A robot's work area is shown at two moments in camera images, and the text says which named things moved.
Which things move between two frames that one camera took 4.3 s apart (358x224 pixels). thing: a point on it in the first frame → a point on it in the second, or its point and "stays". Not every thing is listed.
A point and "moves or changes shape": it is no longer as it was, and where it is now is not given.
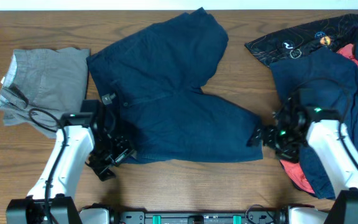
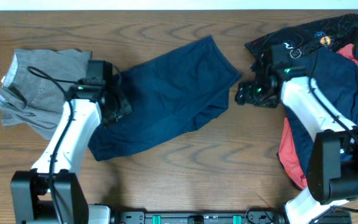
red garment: (292, 170) stays
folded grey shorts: (42, 85) stays
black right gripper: (291, 155) → (245, 93)
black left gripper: (110, 156) → (119, 107)
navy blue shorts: (152, 81) moves or changes shape
